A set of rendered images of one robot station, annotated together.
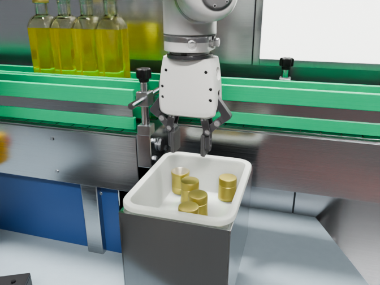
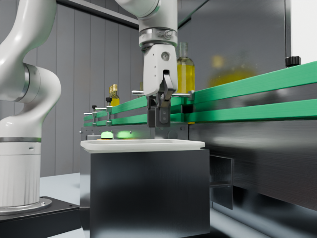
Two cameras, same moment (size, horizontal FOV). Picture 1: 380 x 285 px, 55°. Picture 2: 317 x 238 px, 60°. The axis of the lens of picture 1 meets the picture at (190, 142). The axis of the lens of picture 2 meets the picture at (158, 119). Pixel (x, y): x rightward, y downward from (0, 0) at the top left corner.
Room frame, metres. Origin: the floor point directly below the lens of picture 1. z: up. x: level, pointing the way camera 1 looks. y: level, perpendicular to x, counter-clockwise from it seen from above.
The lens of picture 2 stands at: (0.24, -0.47, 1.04)
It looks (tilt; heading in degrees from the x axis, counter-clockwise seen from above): 2 degrees up; 52
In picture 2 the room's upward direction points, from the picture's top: straight up
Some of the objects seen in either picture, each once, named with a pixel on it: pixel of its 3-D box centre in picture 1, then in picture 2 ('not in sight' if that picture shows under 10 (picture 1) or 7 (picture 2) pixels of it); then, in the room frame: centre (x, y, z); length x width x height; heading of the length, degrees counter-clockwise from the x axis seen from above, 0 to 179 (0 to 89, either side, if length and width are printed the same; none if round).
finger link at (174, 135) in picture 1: (168, 132); (152, 113); (0.62, 0.04, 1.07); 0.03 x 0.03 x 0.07; 72
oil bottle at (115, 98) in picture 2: not in sight; (114, 105); (1.14, 1.16, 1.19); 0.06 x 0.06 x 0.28; 74
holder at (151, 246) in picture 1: (197, 216); (153, 185); (0.58, -0.01, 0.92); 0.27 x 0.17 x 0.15; 164
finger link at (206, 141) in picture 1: (211, 137); (164, 110); (0.59, -0.04, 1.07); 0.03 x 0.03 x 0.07; 72
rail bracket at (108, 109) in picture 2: not in sight; (104, 111); (0.81, 0.67, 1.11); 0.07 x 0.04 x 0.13; 164
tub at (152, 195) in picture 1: (193, 201); (140, 162); (0.56, -0.01, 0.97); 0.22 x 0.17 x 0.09; 164
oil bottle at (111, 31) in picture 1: (114, 64); (183, 90); (0.84, 0.17, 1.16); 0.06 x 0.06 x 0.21; 73
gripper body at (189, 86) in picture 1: (189, 82); (158, 69); (0.61, 0.00, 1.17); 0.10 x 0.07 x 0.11; 72
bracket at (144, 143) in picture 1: (154, 143); (170, 135); (0.70, 0.07, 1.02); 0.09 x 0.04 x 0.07; 164
